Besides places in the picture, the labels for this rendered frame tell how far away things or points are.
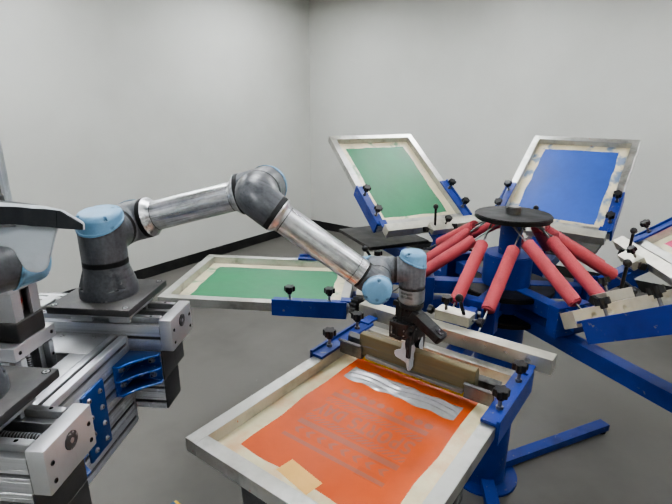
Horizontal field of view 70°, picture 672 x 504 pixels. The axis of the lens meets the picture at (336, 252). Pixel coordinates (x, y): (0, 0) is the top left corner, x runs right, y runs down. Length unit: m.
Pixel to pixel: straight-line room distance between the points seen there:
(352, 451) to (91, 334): 0.75
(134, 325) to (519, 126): 4.71
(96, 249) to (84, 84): 3.63
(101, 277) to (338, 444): 0.74
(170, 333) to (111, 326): 0.16
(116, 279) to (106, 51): 3.81
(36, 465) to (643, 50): 5.17
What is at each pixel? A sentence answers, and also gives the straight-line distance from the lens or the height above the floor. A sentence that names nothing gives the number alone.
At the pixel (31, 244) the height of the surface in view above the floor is 1.64.
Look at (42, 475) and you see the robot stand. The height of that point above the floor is 1.17.
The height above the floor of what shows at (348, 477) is 0.96.
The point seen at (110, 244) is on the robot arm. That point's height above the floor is 1.41.
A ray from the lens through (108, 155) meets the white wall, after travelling 5.00.
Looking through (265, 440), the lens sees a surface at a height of 0.96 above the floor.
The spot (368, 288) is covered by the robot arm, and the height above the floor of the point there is 1.32.
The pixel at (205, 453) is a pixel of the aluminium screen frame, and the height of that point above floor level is 0.98.
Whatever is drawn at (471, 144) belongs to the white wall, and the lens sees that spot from 5.70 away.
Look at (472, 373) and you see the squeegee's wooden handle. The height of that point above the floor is 1.05.
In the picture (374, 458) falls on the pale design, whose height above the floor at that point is 0.96.
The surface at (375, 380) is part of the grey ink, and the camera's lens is 1.50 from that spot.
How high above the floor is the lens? 1.76
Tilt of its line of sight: 17 degrees down
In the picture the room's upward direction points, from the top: straight up
